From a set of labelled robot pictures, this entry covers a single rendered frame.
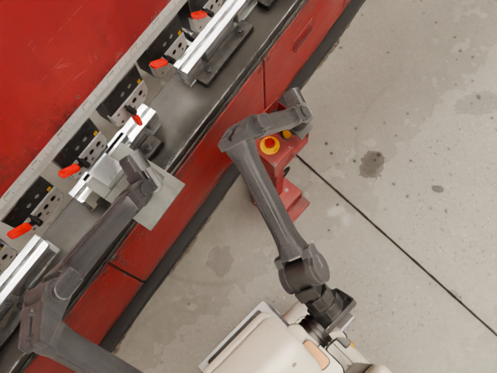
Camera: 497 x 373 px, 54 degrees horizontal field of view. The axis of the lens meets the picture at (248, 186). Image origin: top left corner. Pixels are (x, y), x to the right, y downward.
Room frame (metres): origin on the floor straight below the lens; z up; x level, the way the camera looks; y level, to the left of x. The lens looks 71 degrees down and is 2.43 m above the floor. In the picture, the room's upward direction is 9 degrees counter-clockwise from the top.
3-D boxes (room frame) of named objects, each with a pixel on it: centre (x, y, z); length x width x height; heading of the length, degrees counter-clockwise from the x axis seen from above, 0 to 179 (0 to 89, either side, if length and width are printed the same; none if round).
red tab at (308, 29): (1.31, -0.35, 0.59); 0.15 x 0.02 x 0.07; 138
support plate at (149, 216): (0.56, 0.35, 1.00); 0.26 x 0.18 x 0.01; 48
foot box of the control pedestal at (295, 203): (0.73, -0.15, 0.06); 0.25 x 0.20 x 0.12; 40
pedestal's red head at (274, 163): (0.76, -0.13, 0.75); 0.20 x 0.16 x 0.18; 130
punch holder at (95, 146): (0.64, 0.48, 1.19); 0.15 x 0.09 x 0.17; 138
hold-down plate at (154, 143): (0.65, 0.39, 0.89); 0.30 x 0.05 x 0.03; 138
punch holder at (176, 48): (0.93, 0.21, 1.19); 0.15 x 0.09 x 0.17; 138
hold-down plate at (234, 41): (1.07, 0.01, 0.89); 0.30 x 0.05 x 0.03; 138
